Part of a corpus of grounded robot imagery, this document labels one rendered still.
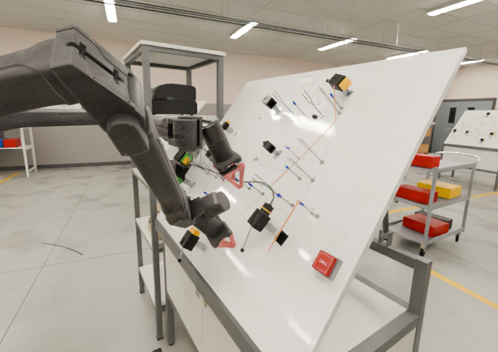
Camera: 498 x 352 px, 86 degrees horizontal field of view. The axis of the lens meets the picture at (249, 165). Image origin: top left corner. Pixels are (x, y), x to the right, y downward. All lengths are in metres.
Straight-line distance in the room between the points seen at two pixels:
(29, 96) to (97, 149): 7.94
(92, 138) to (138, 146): 7.90
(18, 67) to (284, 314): 0.74
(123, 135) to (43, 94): 0.09
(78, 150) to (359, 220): 7.97
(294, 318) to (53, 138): 8.02
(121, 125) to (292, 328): 0.64
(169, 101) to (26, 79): 1.40
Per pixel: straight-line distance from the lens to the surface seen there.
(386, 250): 1.18
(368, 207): 0.79
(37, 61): 0.38
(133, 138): 0.40
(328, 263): 0.74
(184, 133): 0.66
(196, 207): 0.74
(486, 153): 7.53
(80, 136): 8.34
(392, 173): 0.82
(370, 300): 1.22
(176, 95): 1.75
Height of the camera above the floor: 1.48
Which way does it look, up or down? 11 degrees down
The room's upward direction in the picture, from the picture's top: 1 degrees clockwise
